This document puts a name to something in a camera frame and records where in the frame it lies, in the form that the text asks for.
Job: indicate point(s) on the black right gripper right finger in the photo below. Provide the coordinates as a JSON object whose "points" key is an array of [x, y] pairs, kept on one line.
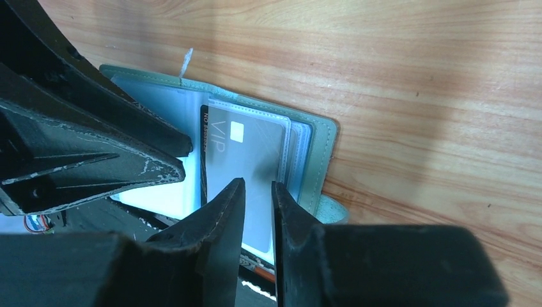
{"points": [[319, 264]]}

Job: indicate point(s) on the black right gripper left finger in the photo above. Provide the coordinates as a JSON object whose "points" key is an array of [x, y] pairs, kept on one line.
{"points": [[194, 262]]}

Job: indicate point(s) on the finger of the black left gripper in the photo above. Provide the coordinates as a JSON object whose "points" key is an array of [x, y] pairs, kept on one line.
{"points": [[56, 155], [33, 47]]}

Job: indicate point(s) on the black VIP card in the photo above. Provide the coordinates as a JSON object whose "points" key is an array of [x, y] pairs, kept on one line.
{"points": [[240, 142]]}

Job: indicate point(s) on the teal card holder wallet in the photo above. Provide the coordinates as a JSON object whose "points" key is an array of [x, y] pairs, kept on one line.
{"points": [[177, 100]]}

